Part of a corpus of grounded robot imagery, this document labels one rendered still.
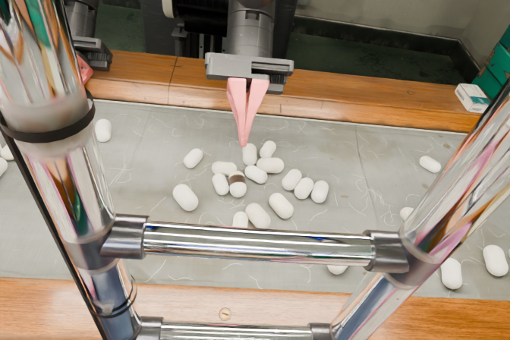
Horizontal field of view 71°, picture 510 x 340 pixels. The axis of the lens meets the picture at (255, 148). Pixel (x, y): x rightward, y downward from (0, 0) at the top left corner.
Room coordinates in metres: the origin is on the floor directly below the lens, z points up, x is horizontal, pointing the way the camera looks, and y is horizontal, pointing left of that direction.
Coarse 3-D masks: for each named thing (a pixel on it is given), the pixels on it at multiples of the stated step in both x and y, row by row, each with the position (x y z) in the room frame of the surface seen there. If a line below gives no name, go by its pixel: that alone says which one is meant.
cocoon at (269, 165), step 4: (260, 160) 0.34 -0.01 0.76; (264, 160) 0.34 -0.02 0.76; (268, 160) 0.34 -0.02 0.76; (272, 160) 0.34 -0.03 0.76; (276, 160) 0.34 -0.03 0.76; (280, 160) 0.35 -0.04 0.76; (260, 164) 0.34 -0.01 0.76; (264, 164) 0.33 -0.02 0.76; (268, 164) 0.34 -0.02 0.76; (272, 164) 0.34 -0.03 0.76; (276, 164) 0.34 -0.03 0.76; (280, 164) 0.34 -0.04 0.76; (260, 168) 0.33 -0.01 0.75; (264, 168) 0.33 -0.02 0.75; (268, 168) 0.33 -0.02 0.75; (272, 168) 0.33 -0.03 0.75; (276, 168) 0.33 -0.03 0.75; (280, 168) 0.34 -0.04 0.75; (268, 172) 0.33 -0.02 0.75; (272, 172) 0.33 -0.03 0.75; (276, 172) 0.33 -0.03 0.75
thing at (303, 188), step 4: (304, 180) 0.32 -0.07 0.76; (308, 180) 0.32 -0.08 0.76; (300, 184) 0.31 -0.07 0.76; (304, 184) 0.31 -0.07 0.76; (308, 184) 0.31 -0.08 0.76; (312, 184) 0.32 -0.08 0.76; (296, 188) 0.31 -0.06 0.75; (300, 188) 0.30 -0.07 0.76; (304, 188) 0.30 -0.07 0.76; (308, 188) 0.31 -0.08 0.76; (312, 188) 0.31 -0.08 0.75; (296, 192) 0.30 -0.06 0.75; (300, 192) 0.30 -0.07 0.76; (304, 192) 0.30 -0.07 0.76; (308, 192) 0.30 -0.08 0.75; (296, 196) 0.30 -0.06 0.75; (300, 196) 0.30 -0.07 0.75; (304, 196) 0.30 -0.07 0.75
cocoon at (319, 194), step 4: (316, 184) 0.32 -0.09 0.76; (320, 184) 0.32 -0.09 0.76; (324, 184) 0.32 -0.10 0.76; (316, 188) 0.31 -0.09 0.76; (320, 188) 0.31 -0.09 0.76; (324, 188) 0.31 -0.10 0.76; (328, 188) 0.32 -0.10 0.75; (312, 192) 0.31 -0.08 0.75; (316, 192) 0.30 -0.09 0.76; (320, 192) 0.30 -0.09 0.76; (324, 192) 0.30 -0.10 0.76; (312, 196) 0.30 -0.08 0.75; (316, 196) 0.30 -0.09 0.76; (320, 196) 0.30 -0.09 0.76; (324, 196) 0.30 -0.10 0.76; (316, 200) 0.30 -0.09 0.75; (320, 200) 0.30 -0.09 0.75
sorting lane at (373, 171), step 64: (128, 128) 0.38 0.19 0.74; (192, 128) 0.40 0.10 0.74; (256, 128) 0.43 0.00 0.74; (320, 128) 0.45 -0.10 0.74; (384, 128) 0.48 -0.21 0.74; (0, 192) 0.23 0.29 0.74; (128, 192) 0.27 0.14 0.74; (256, 192) 0.30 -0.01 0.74; (384, 192) 0.34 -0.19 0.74; (0, 256) 0.16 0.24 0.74
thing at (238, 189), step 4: (232, 172) 0.31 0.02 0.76; (236, 172) 0.31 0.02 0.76; (240, 172) 0.31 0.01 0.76; (232, 184) 0.29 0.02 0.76; (236, 184) 0.29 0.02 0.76; (240, 184) 0.29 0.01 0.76; (244, 184) 0.29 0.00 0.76; (232, 188) 0.29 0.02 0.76; (236, 188) 0.29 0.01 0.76; (240, 188) 0.29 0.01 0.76; (244, 188) 0.29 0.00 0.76; (232, 192) 0.28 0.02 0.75; (236, 192) 0.28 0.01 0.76; (240, 192) 0.28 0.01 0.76; (244, 192) 0.29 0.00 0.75; (236, 196) 0.28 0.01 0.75; (240, 196) 0.28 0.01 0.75
